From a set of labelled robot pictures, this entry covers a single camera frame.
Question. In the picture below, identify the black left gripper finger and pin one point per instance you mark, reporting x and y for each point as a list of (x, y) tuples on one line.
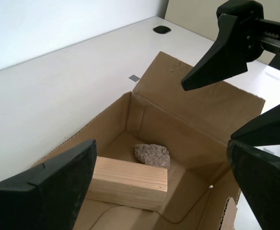
[(271, 191), (34, 201)]

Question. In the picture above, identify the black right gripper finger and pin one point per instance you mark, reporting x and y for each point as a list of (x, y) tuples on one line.
[(269, 129)]

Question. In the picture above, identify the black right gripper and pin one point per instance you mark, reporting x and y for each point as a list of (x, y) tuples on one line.
[(275, 36)]

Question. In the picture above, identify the brown cardboard box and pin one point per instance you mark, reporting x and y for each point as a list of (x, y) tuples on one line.
[(192, 115)]

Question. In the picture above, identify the light wooden block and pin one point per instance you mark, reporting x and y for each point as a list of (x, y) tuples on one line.
[(130, 184)]

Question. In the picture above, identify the speckled pink granite rock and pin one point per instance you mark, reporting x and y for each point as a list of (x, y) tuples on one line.
[(152, 154)]

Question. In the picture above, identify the black table grommet hole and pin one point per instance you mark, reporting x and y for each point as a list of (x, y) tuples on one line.
[(162, 29)]

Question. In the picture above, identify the grey tape square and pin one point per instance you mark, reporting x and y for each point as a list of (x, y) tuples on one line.
[(134, 77)]

